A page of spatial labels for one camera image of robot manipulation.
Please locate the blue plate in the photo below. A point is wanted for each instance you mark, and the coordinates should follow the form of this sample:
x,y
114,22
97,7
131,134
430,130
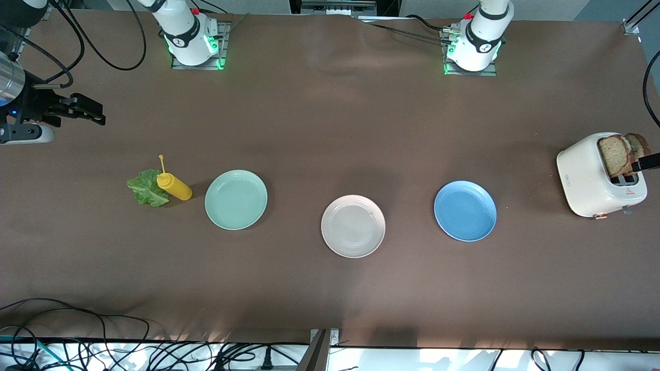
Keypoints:
x,y
465,211

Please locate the white toaster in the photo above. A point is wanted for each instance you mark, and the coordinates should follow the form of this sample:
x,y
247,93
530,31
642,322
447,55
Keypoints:
x,y
580,180

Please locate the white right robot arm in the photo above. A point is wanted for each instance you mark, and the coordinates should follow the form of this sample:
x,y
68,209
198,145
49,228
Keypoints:
x,y
185,36

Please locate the brown bread slice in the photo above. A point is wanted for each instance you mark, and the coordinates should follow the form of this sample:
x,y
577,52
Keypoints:
x,y
614,154
642,144

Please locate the aluminium profile post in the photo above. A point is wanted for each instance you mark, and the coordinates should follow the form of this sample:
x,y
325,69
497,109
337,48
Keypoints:
x,y
319,355

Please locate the black metal frame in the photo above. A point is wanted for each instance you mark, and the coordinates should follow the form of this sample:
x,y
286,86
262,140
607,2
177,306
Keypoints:
x,y
294,6

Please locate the black power plug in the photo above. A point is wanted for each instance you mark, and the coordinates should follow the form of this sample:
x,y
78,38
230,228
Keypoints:
x,y
266,360

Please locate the green plate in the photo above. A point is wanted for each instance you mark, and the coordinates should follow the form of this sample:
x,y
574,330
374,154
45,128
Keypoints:
x,y
236,200

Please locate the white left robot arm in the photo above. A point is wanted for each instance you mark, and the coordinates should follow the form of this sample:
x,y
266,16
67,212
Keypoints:
x,y
482,36

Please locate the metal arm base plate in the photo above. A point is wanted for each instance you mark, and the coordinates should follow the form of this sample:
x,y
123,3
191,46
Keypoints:
x,y
224,46
490,71

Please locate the green lettuce leaf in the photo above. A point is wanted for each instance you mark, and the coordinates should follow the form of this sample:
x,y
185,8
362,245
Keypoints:
x,y
147,190

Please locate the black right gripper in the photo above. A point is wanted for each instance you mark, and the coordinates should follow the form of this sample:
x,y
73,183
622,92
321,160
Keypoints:
x,y
35,102

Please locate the beige plate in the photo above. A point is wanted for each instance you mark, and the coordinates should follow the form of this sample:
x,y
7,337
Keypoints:
x,y
353,226

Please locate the grey power strip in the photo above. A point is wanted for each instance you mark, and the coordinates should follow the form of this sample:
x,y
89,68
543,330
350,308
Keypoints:
x,y
337,6

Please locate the aluminium frame rail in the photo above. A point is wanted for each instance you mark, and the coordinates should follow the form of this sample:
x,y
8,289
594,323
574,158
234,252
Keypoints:
x,y
631,28
15,49

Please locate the yellow mustard squeeze bottle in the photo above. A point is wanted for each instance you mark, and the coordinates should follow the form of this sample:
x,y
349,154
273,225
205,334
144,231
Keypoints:
x,y
178,188

